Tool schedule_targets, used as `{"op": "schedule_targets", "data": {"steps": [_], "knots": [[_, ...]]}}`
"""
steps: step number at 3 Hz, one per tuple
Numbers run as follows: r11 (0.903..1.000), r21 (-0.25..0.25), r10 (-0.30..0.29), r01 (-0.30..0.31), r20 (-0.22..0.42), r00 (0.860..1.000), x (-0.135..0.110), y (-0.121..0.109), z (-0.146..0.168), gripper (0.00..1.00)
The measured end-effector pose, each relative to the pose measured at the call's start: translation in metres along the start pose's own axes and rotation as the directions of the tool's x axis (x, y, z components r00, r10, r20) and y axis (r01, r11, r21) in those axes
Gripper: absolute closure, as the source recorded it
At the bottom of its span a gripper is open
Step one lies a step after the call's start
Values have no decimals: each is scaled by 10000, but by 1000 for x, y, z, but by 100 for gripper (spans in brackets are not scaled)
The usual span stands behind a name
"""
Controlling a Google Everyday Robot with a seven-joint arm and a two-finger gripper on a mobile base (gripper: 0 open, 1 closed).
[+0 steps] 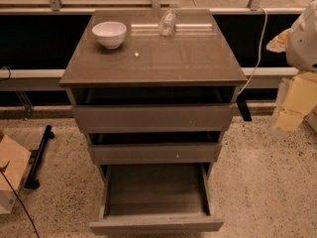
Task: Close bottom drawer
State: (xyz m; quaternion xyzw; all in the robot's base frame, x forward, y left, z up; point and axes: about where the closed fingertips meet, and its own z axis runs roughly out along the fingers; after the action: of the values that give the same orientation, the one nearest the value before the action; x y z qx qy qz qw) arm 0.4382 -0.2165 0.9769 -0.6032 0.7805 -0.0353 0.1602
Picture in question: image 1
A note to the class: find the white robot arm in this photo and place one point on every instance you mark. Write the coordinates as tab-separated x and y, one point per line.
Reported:
307	21

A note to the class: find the box at right edge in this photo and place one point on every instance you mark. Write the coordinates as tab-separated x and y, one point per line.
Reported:
311	118

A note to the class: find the grey drawer cabinet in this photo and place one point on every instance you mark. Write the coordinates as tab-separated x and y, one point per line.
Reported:
197	55

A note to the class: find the white ceramic bowl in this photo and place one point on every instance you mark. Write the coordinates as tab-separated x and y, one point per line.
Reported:
110	34

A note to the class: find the window rail shelf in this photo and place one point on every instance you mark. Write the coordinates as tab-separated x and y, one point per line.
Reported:
48	79

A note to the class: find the black post behind cabinet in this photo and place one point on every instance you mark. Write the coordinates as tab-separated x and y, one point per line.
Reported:
243	107

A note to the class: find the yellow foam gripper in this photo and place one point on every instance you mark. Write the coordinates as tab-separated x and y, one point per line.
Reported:
303	47

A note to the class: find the grey drawer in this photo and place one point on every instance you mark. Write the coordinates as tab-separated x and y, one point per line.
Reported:
154	148
155	109
161	198

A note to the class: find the cardboard box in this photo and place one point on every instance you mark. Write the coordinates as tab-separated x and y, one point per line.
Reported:
14	160

